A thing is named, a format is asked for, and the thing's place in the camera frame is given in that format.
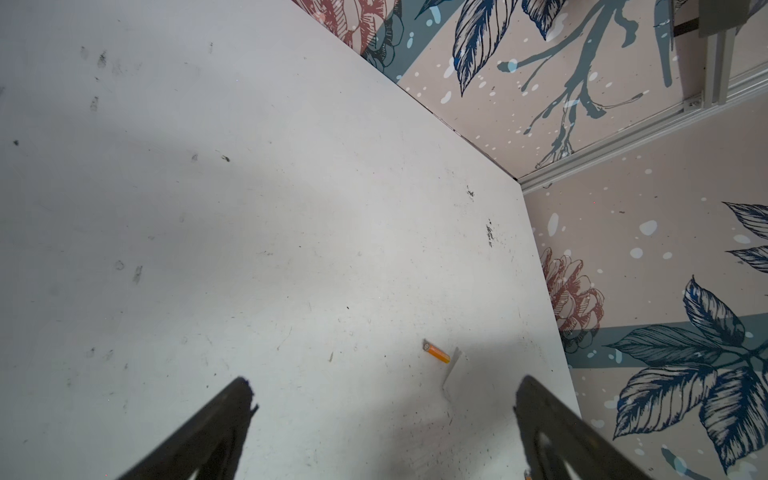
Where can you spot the white battery cover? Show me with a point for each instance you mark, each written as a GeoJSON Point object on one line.
{"type": "Point", "coordinates": [454, 361]}

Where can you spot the orange battery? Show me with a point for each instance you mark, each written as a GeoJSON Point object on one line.
{"type": "Point", "coordinates": [436, 352]}

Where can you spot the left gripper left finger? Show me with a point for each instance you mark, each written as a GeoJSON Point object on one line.
{"type": "Point", "coordinates": [207, 446]}

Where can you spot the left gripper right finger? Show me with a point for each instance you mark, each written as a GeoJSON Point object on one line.
{"type": "Point", "coordinates": [560, 445]}

